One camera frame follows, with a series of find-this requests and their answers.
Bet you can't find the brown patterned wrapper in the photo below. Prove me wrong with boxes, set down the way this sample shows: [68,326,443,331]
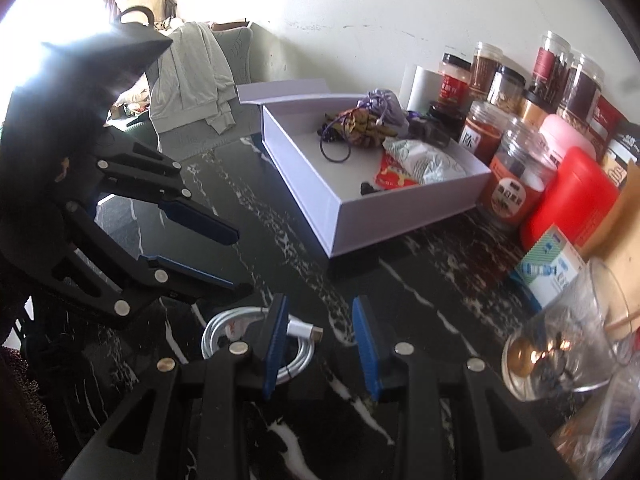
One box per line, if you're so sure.
[318,108,398,148]

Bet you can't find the dried berries jar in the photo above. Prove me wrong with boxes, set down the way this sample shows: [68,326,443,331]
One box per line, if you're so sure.
[477,118,556,232]

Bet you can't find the white open gift box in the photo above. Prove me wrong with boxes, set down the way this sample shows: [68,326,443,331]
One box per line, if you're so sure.
[236,79,490,258]

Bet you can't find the red plastic canister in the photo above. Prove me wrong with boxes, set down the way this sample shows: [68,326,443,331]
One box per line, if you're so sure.
[520,146,620,250]

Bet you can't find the grey armchair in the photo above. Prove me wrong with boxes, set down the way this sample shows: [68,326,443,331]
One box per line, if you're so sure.
[116,22,260,162]

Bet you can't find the tall red label jar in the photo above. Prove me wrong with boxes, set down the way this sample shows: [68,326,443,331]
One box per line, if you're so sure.
[528,30,573,108]

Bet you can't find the white foil sachet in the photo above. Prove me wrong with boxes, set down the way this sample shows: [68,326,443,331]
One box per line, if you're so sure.
[383,139,468,184]

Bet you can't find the black polka dot scrunchie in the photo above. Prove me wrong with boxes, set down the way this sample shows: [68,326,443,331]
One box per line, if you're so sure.
[360,182,380,196]

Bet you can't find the copper spoon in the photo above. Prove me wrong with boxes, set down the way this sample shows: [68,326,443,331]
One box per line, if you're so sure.
[503,304,639,387]

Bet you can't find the glass mug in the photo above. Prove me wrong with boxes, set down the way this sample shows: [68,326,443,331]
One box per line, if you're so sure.
[501,258,634,402]

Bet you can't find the blue white medicine box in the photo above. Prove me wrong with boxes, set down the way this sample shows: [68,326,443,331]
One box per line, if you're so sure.
[510,226,585,312]

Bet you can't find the red label black lid jar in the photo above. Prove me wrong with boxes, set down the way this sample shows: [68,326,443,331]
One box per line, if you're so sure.
[437,53,471,107]

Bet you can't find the purple drawstring pouch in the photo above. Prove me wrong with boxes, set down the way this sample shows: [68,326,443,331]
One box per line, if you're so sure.
[357,89,409,136]

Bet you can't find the black lid nut jar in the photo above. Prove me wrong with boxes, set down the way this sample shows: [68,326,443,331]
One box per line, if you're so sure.
[486,65,526,114]

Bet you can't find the clear plastic bag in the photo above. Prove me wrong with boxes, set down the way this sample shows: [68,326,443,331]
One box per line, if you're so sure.
[551,356,639,479]

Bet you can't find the black printed food pouch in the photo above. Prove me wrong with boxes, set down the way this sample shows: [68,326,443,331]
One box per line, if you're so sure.
[600,120,640,190]

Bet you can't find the red snack packet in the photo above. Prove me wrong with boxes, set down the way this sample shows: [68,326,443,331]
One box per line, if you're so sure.
[374,153,418,190]

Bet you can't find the pink lidded container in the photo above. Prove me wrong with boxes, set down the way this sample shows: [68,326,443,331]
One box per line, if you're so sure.
[539,114,596,167]

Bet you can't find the tall dark label jar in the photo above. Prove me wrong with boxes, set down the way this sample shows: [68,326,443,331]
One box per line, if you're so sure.
[556,51,604,130]

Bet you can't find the purple hair tie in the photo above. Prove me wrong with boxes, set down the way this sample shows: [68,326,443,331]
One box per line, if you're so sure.
[318,134,354,165]

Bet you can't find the black round lid jar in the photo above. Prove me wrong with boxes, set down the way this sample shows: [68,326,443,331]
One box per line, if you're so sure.
[427,101,465,136]

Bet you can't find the red bag behind jars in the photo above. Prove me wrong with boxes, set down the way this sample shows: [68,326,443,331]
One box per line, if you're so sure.
[586,96,626,162]

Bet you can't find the tan paste black lid jar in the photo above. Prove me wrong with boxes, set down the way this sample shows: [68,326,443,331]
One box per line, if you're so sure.
[516,89,555,129]

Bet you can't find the chili powder jar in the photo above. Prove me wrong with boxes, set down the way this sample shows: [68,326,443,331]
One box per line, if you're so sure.
[458,101,512,166]

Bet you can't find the brown label clear jar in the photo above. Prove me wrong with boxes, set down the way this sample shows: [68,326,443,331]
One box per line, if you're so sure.
[469,41,503,101]

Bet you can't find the kraft paper pouch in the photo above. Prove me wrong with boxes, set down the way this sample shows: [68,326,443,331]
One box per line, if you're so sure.
[579,165,640,311]

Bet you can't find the white cloth on chair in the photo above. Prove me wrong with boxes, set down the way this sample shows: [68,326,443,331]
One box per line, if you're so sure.
[150,22,236,134]

